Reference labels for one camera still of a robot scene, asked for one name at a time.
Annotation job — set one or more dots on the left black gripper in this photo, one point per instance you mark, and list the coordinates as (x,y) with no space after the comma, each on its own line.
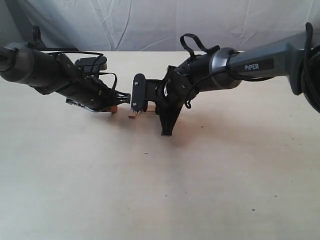
(94,95)

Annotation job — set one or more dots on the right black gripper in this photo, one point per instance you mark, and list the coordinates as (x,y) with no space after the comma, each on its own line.
(169,95)

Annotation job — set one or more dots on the plain wood strip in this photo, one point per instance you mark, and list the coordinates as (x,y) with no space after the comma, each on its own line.
(151,109)
(113,109)

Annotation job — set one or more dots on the wood strip with holes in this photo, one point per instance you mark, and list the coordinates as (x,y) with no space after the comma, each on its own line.
(132,115)

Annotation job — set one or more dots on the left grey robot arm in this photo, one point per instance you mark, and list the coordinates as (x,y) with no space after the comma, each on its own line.
(54,72)

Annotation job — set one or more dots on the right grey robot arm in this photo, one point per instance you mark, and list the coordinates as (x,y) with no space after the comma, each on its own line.
(223,68)

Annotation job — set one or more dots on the white backdrop cloth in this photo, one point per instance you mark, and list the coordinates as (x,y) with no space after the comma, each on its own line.
(154,25)

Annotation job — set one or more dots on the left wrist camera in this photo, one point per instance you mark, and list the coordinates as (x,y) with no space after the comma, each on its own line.
(92,65)

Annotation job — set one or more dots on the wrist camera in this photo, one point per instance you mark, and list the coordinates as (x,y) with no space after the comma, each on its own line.
(92,65)
(138,94)

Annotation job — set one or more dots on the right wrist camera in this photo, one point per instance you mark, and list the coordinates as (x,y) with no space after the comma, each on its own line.
(138,94)

